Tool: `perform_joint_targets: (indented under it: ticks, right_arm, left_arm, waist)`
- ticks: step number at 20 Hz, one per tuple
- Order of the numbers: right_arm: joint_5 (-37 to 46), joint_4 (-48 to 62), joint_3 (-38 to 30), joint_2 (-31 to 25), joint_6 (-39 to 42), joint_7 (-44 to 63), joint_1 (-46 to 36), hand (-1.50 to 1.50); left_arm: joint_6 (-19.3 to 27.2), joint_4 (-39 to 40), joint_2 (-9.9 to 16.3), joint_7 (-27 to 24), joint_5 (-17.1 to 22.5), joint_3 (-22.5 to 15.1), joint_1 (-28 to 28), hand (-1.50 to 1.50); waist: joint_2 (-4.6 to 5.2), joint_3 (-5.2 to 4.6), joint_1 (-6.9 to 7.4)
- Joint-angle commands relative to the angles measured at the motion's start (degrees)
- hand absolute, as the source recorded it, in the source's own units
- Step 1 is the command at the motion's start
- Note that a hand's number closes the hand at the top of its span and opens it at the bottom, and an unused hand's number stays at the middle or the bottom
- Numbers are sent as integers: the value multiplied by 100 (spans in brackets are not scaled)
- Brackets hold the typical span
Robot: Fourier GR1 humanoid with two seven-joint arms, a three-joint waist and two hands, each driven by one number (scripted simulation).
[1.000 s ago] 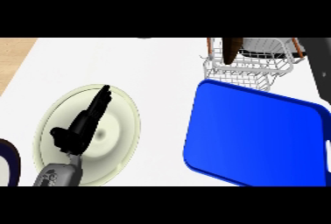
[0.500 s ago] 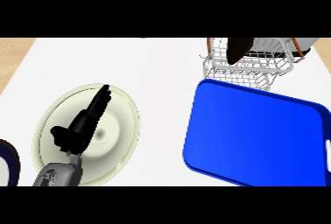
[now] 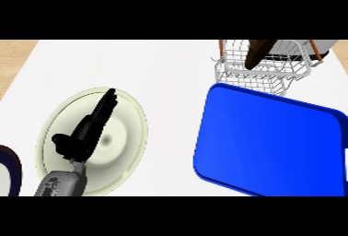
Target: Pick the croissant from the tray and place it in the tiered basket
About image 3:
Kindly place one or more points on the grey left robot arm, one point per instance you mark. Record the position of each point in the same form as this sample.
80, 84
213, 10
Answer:
61, 182

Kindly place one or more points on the blue plastic tray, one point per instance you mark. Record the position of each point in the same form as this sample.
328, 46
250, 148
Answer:
272, 141

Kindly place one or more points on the cream round plate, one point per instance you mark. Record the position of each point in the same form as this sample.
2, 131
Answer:
119, 132

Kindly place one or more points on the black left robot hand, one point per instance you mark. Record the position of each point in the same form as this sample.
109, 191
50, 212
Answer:
89, 130

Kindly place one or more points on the dark blue rimmed plate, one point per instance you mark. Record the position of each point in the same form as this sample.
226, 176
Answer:
10, 172

